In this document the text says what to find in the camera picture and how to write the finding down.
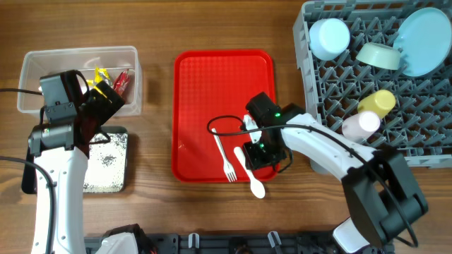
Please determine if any black cable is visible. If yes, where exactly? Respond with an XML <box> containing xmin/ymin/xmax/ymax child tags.
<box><xmin>0</xmin><ymin>87</ymin><xmax>57</xmax><ymax>254</ymax></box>
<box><xmin>206</xmin><ymin>115</ymin><xmax>420</xmax><ymax>248</ymax></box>

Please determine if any red serving tray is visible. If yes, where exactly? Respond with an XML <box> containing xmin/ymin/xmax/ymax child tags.
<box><xmin>172</xmin><ymin>49</ymin><xmax>276</xmax><ymax>183</ymax></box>

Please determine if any white plastic fork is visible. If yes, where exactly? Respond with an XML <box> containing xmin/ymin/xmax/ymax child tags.
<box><xmin>211</xmin><ymin>128</ymin><xmax>237</xmax><ymax>182</ymax></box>

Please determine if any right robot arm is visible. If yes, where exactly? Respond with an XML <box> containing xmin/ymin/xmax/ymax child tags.
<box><xmin>243</xmin><ymin>92</ymin><xmax>428</xmax><ymax>253</ymax></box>

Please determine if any light blue plate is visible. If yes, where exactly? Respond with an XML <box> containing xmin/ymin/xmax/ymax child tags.
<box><xmin>393</xmin><ymin>7</ymin><xmax>451</xmax><ymax>77</ymax></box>

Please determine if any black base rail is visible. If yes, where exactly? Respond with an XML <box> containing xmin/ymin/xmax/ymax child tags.
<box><xmin>80</xmin><ymin>231</ymin><xmax>395</xmax><ymax>254</ymax></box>

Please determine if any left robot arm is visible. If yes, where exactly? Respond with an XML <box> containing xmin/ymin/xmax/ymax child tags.
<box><xmin>28</xmin><ymin>70</ymin><xmax>125</xmax><ymax>253</ymax></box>

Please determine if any red snack wrapper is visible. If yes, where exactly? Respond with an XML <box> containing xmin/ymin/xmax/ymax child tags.
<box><xmin>113</xmin><ymin>69</ymin><xmax>131</xmax><ymax>96</ymax></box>

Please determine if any right black cable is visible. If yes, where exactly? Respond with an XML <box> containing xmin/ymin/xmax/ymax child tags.
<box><xmin>206</xmin><ymin>115</ymin><xmax>420</xmax><ymax>248</ymax></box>

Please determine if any yellow foil wrapper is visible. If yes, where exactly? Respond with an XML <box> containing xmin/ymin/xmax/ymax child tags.
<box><xmin>87</xmin><ymin>67</ymin><xmax>112</xmax><ymax>87</ymax></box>

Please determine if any black waste tray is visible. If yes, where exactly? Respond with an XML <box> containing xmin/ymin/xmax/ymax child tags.
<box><xmin>21</xmin><ymin>126</ymin><xmax>129</xmax><ymax>194</ymax></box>

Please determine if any green bowl with rice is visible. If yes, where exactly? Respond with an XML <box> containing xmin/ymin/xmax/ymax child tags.
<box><xmin>356</xmin><ymin>42</ymin><xmax>401</xmax><ymax>71</ymax></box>

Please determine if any grey dishwasher rack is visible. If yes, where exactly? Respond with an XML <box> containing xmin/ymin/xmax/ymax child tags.
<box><xmin>292</xmin><ymin>1</ymin><xmax>451</xmax><ymax>168</ymax></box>

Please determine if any light blue bowl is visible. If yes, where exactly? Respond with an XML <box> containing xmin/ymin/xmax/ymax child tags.
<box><xmin>309</xmin><ymin>18</ymin><xmax>350</xmax><ymax>61</ymax></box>

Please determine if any white plastic spoon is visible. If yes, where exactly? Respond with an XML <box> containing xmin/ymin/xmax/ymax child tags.
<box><xmin>234</xmin><ymin>147</ymin><xmax>266</xmax><ymax>199</ymax></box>

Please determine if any white upturned cup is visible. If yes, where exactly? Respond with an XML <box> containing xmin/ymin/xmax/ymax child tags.
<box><xmin>342</xmin><ymin>111</ymin><xmax>381</xmax><ymax>142</ymax></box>

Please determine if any yellow upturned cup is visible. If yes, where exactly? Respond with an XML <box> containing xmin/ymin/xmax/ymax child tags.
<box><xmin>357</xmin><ymin>90</ymin><xmax>396</xmax><ymax>119</ymax></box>

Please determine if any left black cable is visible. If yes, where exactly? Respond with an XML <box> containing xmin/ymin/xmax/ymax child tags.
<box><xmin>0</xmin><ymin>87</ymin><xmax>57</xmax><ymax>254</ymax></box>

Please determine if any clear plastic bin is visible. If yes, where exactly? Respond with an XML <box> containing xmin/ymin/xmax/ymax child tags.
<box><xmin>18</xmin><ymin>46</ymin><xmax>143</xmax><ymax>117</ymax></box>

